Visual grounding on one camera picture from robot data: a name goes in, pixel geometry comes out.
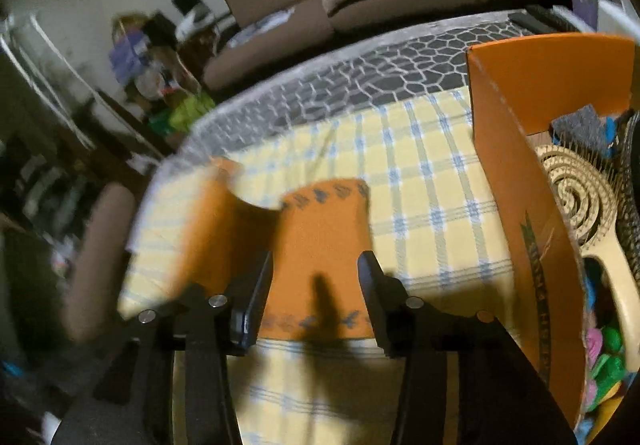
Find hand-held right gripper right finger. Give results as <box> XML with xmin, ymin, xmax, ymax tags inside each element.
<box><xmin>357</xmin><ymin>250</ymin><xmax>581</xmax><ymax>445</ymax></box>

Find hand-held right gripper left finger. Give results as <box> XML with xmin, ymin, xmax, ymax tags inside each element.
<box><xmin>50</xmin><ymin>250</ymin><xmax>275</xmax><ymax>445</ymax></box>

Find orange printed cloth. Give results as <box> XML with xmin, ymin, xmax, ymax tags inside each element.
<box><xmin>165</xmin><ymin>157</ymin><xmax>373</xmax><ymax>343</ymax></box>

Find orange cardboard box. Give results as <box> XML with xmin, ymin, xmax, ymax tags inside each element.
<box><xmin>466</xmin><ymin>32</ymin><xmax>640</xmax><ymax>431</ymax></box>

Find beige spiral hairbrush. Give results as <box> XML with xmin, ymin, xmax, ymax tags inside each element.
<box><xmin>535</xmin><ymin>142</ymin><xmax>640</xmax><ymax>361</ymax></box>

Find grey patterned desktop cover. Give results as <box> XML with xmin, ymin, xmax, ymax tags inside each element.
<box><xmin>150</xmin><ymin>10</ymin><xmax>556</xmax><ymax>186</ymax></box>

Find yellow plaid cloth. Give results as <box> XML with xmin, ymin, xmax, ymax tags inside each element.
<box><xmin>117</xmin><ymin>90</ymin><xmax>546</xmax><ymax>445</ymax></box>

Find brown armrest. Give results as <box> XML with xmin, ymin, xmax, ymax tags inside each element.
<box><xmin>62</xmin><ymin>182</ymin><xmax>138</xmax><ymax>341</ymax></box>

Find green plastic bag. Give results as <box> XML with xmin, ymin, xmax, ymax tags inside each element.
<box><xmin>147</xmin><ymin>90</ymin><xmax>216</xmax><ymax>136</ymax></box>

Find pink toy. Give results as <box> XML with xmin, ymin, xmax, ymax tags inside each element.
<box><xmin>585</xmin><ymin>327</ymin><xmax>606</xmax><ymax>366</ymax></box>

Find green toy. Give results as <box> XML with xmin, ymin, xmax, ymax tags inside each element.
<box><xmin>590</xmin><ymin>325</ymin><xmax>628</xmax><ymax>396</ymax></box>

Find pile of clothes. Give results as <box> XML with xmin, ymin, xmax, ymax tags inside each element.
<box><xmin>0</xmin><ymin>135</ymin><xmax>96</xmax><ymax>266</ymax></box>

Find round white mirror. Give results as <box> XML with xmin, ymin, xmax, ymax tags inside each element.
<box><xmin>135</xmin><ymin>72</ymin><xmax>166</xmax><ymax>100</ymax></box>

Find grey felt cloth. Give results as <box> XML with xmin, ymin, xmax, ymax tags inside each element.
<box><xmin>550</xmin><ymin>104</ymin><xmax>608</xmax><ymax>150</ymax></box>

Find purple printed box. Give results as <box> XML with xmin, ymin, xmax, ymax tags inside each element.
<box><xmin>109</xmin><ymin>32</ymin><xmax>151</xmax><ymax>83</ymax></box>

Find papers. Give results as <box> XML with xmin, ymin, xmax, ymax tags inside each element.
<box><xmin>227</xmin><ymin>10</ymin><xmax>296</xmax><ymax>46</ymax></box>

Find white rounded device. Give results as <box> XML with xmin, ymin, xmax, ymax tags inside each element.
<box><xmin>177</xmin><ymin>10</ymin><xmax>221</xmax><ymax>38</ymax></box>

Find black speaker box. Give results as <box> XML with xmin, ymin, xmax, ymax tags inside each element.
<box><xmin>145</xmin><ymin>12</ymin><xmax>178</xmax><ymax>46</ymax></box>
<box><xmin>171</xmin><ymin>0</ymin><xmax>203</xmax><ymax>18</ymax></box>

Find black remote control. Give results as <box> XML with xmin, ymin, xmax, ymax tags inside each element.
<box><xmin>525</xmin><ymin>5</ymin><xmax>583</xmax><ymax>33</ymax></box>
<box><xmin>507</xmin><ymin>11</ymin><xmax>543</xmax><ymax>36</ymax></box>

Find white coat rack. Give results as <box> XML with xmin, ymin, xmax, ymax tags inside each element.
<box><xmin>0</xmin><ymin>12</ymin><xmax>96</xmax><ymax>150</ymax></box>

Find white storage box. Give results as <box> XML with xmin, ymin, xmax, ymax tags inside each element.
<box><xmin>597</xmin><ymin>0</ymin><xmax>640</xmax><ymax>43</ymax></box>

